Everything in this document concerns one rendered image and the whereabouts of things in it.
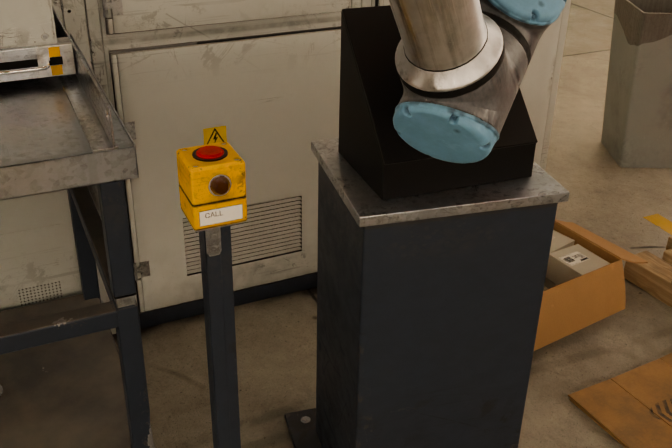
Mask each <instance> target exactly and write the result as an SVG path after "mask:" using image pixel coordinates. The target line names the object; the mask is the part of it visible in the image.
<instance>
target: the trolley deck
mask: <svg viewBox="0 0 672 448"><path fill-rule="evenodd" d="M69 36H70V38H71V40H72V42H73V43H74V45H75V47H76V49H77V50H78V52H79V54H80V56H81V57H82V59H83V61H84V63H85V64H86V66H87V68H88V70H89V71H90V73H91V75H92V77H93V78H94V80H95V82H96V84H97V85H98V87H99V89H100V91H101V92H102V94H103V96H104V98H105V99H106V101H107V103H108V105H109V106H110V108H111V115H112V123H113V132H114V139H115V141H116V143H117V145H118V147H119V149H114V150H108V151H101V152H94V153H93V151H92V149H91V147H90V145H89V143H88V141H87V138H86V136H85V134H84V132H83V130H82V127H81V125H80V123H79V121H78V119H77V117H76V114H75V112H74V110H73V108H72V106H71V104H70V101H69V99H68V97H67V95H66V93H65V91H64V88H63V86H62V84H61V82H60V80H59V77H58V76H53V77H45V78H36V79H28V80H19V81H10V82H2V83H0V201H2V200H8V199H14V198H20V197H25V196H31V195H37V194H43V193H49V192H55V191H61V190H67V189H73V188H79V187H85V186H91V185H97V184H103V183H109V182H115V181H121V180H127V179H133V178H139V174H138V164H137V155H136V145H135V143H134V141H133V139H132V138H131V136H130V134H129V132H128V131H127V129H126V127H125V126H124V124H123V122H122V120H121V119H120V117H119V115H118V114H117V112H116V110H115V108H114V107H113V105H112V103H111V102H110V100H109V98H108V96H107V95H106V93H105V91H104V90H103V88H102V86H101V84H100V83H99V81H98V79H97V78H96V76H95V74H94V72H93V71H92V69H91V67H90V66H89V64H88V62H87V60H86V59H85V57H84V55H83V54H82V52H81V50H80V48H79V47H78V45H77V43H76V42H75V40H74V38H73V36H72V35H71V34H70V35H69Z"/></svg>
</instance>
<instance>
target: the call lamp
mask: <svg viewBox="0 0 672 448"><path fill-rule="evenodd" d="M231 185H232V182H231V179H230V178H229V177H228V176H227V175H225V174H217V175H215V176H213V177H212V178H211V179H210V181H209V183H208V190H209V192H210V193H211V194H212V195H214V196H223V195H225V194H227V193H228V192H229V191H230V189H231Z"/></svg>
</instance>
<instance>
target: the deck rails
mask: <svg viewBox="0 0 672 448"><path fill-rule="evenodd" d="M52 8H53V7H52ZM53 15H54V22H55V29H56V36H57V38H61V37H68V38H69V40H70V41H71V43H72V46H73V54H74V61H75V68H76V74H70V75H62V76H58V77H59V80H60V82H61V84H62V86H63V88H64V91H65V93H66V95H67V97H68V99H69V101H70V104H71V106H72V108H73V110H74V112H75V114H76V117H77V119H78V121H79V123H80V125H81V127H82V130H83V132H84V134H85V136H86V138H87V141H88V143H89V145H90V147H91V149H92V151H93V153H94V152H101V151H108V150H114V149H119V147H118V145H117V143H116V141H115V139H114V132H113V123H112V115H111V108H110V106H109V105H108V103H107V101H106V99H105V98H104V96H103V94H102V92H101V91H100V89H99V87H98V85H97V84H96V82H95V80H94V78H93V77H92V75H91V73H90V71H89V70H88V68H87V66H86V64H85V63H84V61H83V59H82V57H81V56H80V54H79V52H78V50H77V49H76V47H75V45H74V43H73V42H72V40H71V38H70V36H69V35H68V33H67V31H66V29H65V28H64V26H63V24H62V22H61V21H60V19H59V17H58V15H57V14H56V12H55V10H54V8H53ZM108 115H109V117H108Z"/></svg>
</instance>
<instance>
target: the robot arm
mask: <svg viewBox="0 0 672 448"><path fill-rule="evenodd" d="M566 1H567V0H389V3H390V6H391V9H392V12H393V15H394V18H395V21H396V24H397V27H398V30H399V33H400V36H401V40H400V42H399V44H398V46H397V49H396V53H395V65H396V68H397V71H398V74H399V77H400V80H401V82H402V85H403V95H402V98H401V100H400V102H399V104H398V105H397V106H396V108H395V113H394V116H393V125H394V128H395V130H397V133H398V135H399V136H400V137H401V138H402V139H403V140H404V141H405V142H406V143H407V144H409V145H410V146H412V147H413V148H415V149H416V150H418V151H420V152H422V153H424V154H426V155H429V156H431V157H433V158H436V159H439V160H443V161H447V162H452V163H461V164H466V163H474V162H478V161H481V160H483V159H484V158H486V157H487V156H488V155H489V153H490V152H491V150H492V148H493V146H494V144H495V143H496V142H497V141H498V139H499V136H500V132H501V130H502V128H503V125H504V123H505V120H506V118H507V116H508V113H509V111H510V109H511V106H512V104H513V101H514V99H515V97H516V94H517V92H518V90H519V87H520V85H521V82H522V80H523V78H524V75H525V73H526V71H527V68H528V65H529V63H530V61H531V58H532V56H533V54H534V51H535V49H536V46H537V44H538V42H539V40H540V38H541V36H542V35H543V33H544V32H545V30H546V29H547V28H548V27H549V26H550V25H551V24H552V23H553V22H555V21H556V20H557V19H558V17H559V16H560V14H561V12H562V10H563V9H564V7H565V4H566Z"/></svg>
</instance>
